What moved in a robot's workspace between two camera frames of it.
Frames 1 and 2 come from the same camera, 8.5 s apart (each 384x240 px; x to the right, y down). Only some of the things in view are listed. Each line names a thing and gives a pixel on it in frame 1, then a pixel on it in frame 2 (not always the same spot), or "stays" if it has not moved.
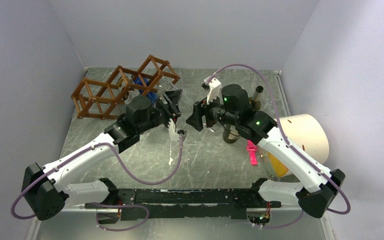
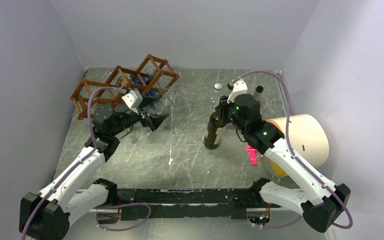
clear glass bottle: x=181 y=102 → x=157 y=76
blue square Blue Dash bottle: x=142 y=84 stays
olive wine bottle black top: x=254 y=101 stays
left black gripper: x=170 y=112 → x=154 y=122
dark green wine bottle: x=230 y=133 → x=215 y=132
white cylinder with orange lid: x=304 y=132 stays
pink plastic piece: x=253 y=149 stays
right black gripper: x=195 y=119 → x=222 y=109
